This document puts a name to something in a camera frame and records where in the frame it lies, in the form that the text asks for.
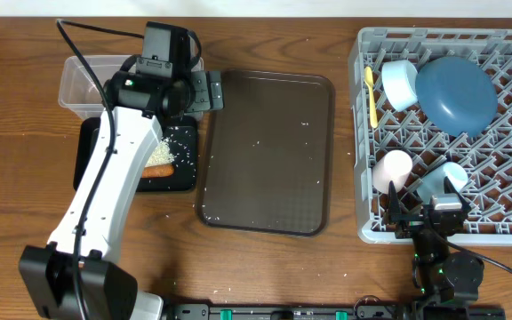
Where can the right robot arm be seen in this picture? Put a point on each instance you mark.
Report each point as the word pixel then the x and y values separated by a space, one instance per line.
pixel 444 276

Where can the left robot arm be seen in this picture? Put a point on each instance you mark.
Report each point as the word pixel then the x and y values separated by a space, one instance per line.
pixel 76 276

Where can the light blue bowl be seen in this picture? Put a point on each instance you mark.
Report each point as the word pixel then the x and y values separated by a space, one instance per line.
pixel 398 80

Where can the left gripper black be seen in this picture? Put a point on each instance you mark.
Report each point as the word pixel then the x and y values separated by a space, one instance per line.
pixel 204 102

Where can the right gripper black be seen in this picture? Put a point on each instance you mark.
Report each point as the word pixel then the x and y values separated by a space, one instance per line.
pixel 411 224

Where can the spilled white rice pile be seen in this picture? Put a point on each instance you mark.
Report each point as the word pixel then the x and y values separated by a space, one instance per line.
pixel 161 155

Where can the yellow plastic spoon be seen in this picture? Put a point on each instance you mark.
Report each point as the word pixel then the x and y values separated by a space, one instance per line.
pixel 368 80

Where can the pink cup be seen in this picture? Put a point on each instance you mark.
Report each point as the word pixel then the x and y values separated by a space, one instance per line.
pixel 394 167

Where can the orange carrot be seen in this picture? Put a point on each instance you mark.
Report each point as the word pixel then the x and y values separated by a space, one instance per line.
pixel 158 171

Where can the grey dishwasher rack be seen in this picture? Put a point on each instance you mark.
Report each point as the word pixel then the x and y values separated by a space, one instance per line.
pixel 487 158

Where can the black rectangular tray bin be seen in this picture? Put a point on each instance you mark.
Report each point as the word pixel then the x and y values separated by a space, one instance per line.
pixel 182 136

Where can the dark blue plate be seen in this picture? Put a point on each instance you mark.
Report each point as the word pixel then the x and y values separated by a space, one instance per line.
pixel 456 95

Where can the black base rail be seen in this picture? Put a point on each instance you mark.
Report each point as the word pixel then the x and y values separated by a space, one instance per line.
pixel 359 312

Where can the brown serving tray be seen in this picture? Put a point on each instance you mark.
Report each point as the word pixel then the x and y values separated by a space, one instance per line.
pixel 268 154

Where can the light blue cup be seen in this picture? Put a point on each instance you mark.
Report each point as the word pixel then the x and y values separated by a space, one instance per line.
pixel 433 182

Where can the clear plastic waste bin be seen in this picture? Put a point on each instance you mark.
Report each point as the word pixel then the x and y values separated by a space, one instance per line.
pixel 78 84

